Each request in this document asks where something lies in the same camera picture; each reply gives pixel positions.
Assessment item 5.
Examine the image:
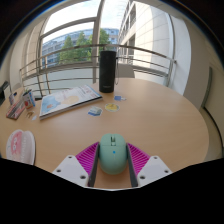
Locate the metal balcony railing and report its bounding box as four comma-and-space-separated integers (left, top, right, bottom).
19, 43, 178, 98

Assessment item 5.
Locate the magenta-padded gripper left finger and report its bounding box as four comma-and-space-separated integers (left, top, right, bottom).
52, 141, 101, 188

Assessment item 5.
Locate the white chair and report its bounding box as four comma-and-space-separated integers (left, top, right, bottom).
116, 63, 136, 79

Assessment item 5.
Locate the blue white sticker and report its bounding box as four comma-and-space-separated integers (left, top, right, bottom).
87, 106, 104, 117

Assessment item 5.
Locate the light blue cover magazine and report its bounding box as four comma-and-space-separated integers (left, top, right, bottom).
38, 84, 104, 120

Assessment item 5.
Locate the round pink white mouse pad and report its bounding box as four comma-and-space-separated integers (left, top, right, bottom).
5, 129, 37, 166

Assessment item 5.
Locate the mint green computer mouse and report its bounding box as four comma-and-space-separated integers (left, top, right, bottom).
98, 133, 129, 176

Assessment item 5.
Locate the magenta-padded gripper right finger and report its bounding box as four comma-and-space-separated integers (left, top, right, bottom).
125, 142, 174, 188

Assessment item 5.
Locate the black cylindrical bottle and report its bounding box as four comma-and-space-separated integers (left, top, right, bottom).
98, 50, 118, 94

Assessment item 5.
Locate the red cover magazine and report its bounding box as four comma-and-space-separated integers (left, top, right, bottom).
5, 99, 27, 120

